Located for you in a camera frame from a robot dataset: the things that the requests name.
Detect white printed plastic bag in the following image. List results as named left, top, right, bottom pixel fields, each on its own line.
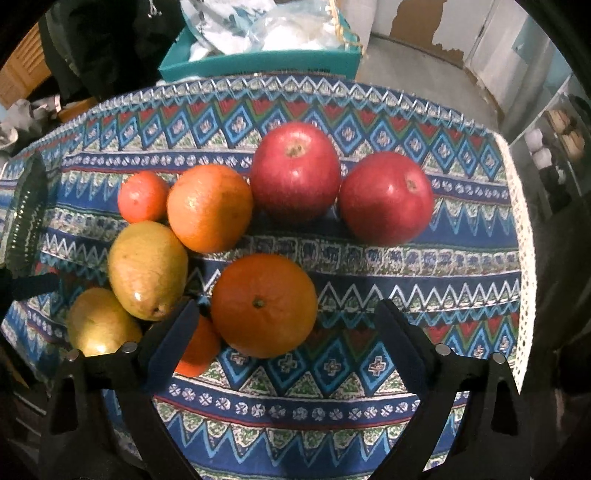
left=179, top=0, right=276, bottom=61

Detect yellow pear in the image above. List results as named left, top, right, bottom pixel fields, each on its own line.
left=66, top=288, right=142, bottom=357
left=107, top=221, right=188, bottom=321

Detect shoe rack with shoes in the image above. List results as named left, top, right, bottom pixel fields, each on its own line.
left=510, top=74, right=590, bottom=220

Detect large orange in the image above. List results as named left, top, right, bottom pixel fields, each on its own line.
left=211, top=253, right=318, bottom=359
left=167, top=164, right=253, bottom=254

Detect teal cardboard box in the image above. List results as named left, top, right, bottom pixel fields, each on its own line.
left=158, top=27, right=362, bottom=82

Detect wooden louvered cabinet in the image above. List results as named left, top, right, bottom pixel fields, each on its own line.
left=0, top=23, right=51, bottom=109

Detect blue patterned tablecloth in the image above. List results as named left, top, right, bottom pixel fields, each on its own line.
left=1, top=75, right=536, bottom=479

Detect clear plastic bag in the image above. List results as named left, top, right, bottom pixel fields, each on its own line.
left=249, top=1, right=363, bottom=52

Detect small tangerine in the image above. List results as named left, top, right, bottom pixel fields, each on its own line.
left=117, top=171, right=169, bottom=223
left=175, top=316, right=221, bottom=377

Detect grey clothes pile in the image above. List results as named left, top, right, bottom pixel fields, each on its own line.
left=1, top=95, right=61, bottom=157

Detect red apple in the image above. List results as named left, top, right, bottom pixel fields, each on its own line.
left=249, top=121, right=341, bottom=224
left=338, top=152, right=435, bottom=247

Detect dark hanging clothes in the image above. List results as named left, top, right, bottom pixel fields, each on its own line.
left=39, top=0, right=184, bottom=101

